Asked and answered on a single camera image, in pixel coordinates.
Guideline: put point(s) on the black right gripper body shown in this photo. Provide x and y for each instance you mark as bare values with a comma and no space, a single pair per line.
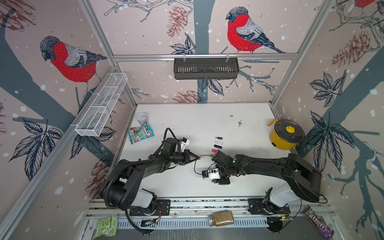
223,171

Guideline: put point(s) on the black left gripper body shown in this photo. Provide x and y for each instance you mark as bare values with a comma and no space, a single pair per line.
179,157

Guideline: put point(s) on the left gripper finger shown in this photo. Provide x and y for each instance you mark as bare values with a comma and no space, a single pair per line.
190,160
193,153

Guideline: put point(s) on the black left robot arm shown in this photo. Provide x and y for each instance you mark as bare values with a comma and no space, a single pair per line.
121,188

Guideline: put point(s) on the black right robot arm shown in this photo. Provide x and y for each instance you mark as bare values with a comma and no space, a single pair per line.
302,180

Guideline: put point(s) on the green candy packet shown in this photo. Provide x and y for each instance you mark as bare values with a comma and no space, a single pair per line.
137,134

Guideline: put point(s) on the glass jar of seeds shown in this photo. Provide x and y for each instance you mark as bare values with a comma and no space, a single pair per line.
220,219

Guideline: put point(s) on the pink can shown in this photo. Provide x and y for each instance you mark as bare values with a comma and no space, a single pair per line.
142,118

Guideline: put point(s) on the yellow pot with black lid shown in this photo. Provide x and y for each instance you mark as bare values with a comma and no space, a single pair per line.
286,134

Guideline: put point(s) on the green snack bag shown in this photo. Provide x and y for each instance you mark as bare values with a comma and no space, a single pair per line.
107,227

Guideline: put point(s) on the purple candy bar wrapper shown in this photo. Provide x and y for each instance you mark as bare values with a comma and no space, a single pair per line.
319,224

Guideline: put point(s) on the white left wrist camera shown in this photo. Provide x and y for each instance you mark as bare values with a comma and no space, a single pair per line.
184,143

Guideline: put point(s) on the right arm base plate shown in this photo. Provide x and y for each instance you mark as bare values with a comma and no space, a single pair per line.
257,207

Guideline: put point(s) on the black wire basket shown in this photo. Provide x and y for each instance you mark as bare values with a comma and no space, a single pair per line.
206,68

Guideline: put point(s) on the white wire mesh shelf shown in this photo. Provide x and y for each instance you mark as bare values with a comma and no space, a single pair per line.
95,118

